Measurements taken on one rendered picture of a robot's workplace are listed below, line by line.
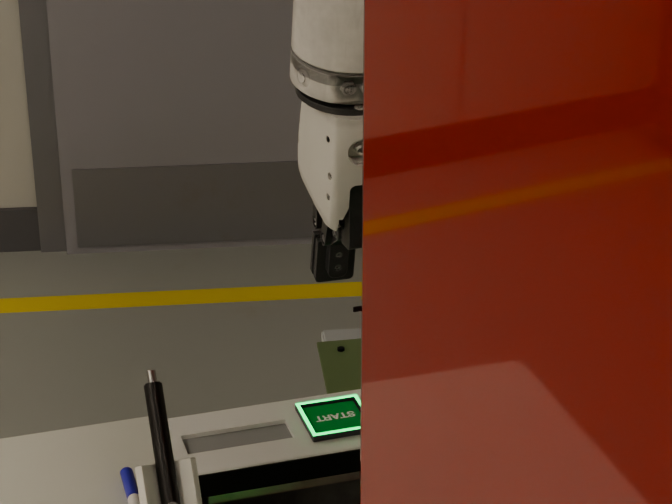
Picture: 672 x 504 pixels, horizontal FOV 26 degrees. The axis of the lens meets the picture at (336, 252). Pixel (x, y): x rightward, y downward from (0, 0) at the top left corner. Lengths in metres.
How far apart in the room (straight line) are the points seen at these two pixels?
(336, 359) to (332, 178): 0.58
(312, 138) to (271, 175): 2.76
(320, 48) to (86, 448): 0.39
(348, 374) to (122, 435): 0.43
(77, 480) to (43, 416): 2.02
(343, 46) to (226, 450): 0.36
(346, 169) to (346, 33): 0.11
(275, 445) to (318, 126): 0.28
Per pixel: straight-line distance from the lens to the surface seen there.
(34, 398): 3.26
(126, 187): 3.86
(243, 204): 3.88
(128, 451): 1.20
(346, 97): 1.05
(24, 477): 1.18
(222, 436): 1.23
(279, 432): 1.23
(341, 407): 1.25
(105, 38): 3.73
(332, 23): 1.02
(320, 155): 1.08
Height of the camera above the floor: 1.60
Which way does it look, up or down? 24 degrees down
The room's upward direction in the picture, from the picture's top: straight up
